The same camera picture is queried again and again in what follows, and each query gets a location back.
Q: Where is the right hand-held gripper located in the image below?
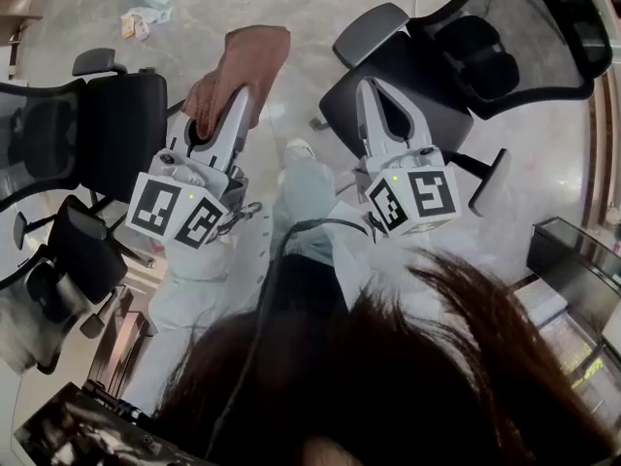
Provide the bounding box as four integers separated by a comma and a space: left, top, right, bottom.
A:
352, 78, 462, 237

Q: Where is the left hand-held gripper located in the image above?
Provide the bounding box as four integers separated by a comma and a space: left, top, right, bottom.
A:
124, 84, 256, 251

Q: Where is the brown cloth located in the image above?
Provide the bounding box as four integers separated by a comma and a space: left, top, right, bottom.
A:
181, 25, 292, 140

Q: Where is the person's left forearm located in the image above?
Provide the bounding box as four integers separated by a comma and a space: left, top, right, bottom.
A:
164, 230, 239, 283

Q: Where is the person's right forearm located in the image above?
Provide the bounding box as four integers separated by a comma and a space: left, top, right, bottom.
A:
322, 201, 428, 310

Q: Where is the black mesh-back office chair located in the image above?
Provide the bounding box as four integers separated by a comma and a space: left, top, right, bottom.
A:
310, 0, 613, 217

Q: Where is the person's right leg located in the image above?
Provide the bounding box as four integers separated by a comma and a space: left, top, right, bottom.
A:
276, 157, 336, 261

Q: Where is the white and yellow litter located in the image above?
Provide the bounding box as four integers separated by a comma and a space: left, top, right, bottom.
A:
119, 6, 174, 42

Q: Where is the person's white striped shirt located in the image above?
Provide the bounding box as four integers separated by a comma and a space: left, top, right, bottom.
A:
128, 201, 428, 412

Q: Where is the person's black top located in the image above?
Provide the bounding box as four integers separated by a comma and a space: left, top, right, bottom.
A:
266, 254, 350, 319

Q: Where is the black glass display cabinet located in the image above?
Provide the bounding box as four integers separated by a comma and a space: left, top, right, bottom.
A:
526, 216, 621, 353

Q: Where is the large glass window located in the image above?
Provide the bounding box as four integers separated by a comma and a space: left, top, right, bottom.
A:
533, 303, 621, 436

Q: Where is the black backpack gear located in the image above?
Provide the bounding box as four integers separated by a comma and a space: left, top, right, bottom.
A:
14, 380, 214, 466

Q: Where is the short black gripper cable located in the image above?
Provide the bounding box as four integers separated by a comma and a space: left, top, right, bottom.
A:
212, 201, 263, 242

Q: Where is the thick black cable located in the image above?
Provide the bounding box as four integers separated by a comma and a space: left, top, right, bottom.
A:
206, 216, 377, 460

